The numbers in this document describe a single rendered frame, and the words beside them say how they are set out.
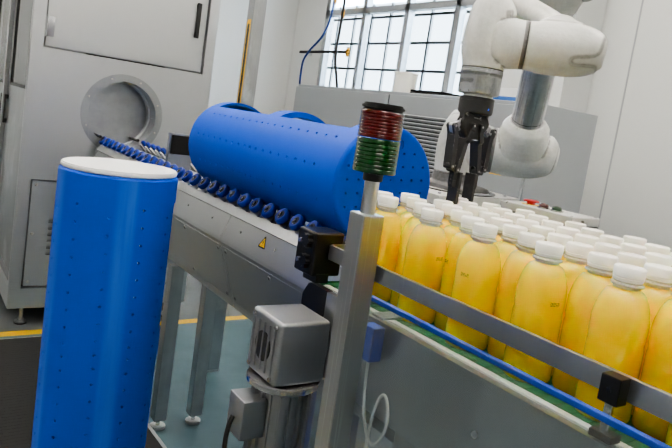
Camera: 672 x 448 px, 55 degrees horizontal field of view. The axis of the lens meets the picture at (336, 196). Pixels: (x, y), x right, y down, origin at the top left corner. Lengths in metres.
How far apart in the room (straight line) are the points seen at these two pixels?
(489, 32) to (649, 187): 3.00
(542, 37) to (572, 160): 2.14
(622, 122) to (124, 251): 3.45
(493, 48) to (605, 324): 0.70
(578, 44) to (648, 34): 3.07
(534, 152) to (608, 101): 2.36
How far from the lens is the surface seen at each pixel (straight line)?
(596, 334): 0.89
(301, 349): 1.20
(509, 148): 2.17
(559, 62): 1.41
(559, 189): 3.45
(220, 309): 3.02
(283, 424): 1.26
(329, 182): 1.42
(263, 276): 1.69
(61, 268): 1.65
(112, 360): 1.68
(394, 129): 0.91
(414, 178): 1.54
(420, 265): 1.11
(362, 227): 0.92
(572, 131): 3.46
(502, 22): 1.40
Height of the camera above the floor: 1.23
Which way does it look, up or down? 7 degrees down
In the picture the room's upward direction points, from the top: 8 degrees clockwise
